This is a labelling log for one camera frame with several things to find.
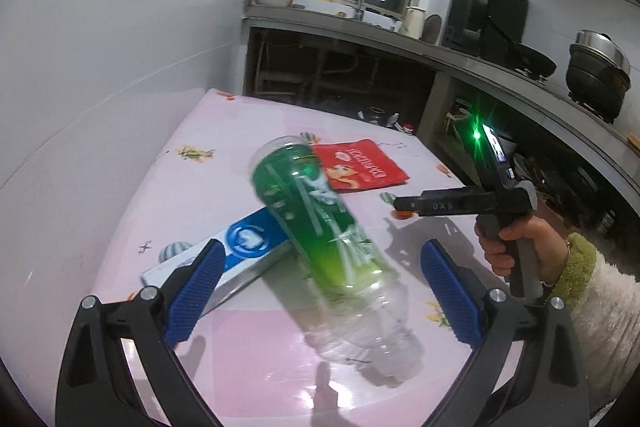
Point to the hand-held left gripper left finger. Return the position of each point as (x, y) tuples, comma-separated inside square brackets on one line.
[(195, 292)]

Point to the person's right hand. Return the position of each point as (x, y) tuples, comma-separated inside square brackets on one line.
[(545, 247)]

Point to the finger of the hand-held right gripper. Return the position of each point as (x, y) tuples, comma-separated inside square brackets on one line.
[(445, 204)]

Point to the black oven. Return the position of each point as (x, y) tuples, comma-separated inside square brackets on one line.
[(487, 14)]

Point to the red snack packet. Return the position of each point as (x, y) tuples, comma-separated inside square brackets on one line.
[(365, 167)]

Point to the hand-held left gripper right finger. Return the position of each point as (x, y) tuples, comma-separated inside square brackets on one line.
[(450, 292)]

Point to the green label clear plastic bottle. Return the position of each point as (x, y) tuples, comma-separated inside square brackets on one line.
[(320, 227)]

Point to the concrete kitchen counter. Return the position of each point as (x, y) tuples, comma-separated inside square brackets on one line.
[(450, 57)]

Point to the dark ceramic jar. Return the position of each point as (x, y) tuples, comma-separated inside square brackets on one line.
[(376, 112)]

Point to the grey sink drain pipe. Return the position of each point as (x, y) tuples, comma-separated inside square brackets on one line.
[(345, 67)]

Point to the steel cooking pot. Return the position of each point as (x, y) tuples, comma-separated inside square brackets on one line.
[(597, 72)]

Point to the white jug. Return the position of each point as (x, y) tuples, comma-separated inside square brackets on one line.
[(414, 23)]

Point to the black wok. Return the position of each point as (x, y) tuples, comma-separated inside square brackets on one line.
[(530, 57)]

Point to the pink patterned table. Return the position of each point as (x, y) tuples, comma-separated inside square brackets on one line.
[(210, 127)]

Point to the blue white toothpaste box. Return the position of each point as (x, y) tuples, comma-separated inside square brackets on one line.
[(240, 252)]

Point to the round metal strainer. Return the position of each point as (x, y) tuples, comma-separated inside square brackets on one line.
[(433, 29)]

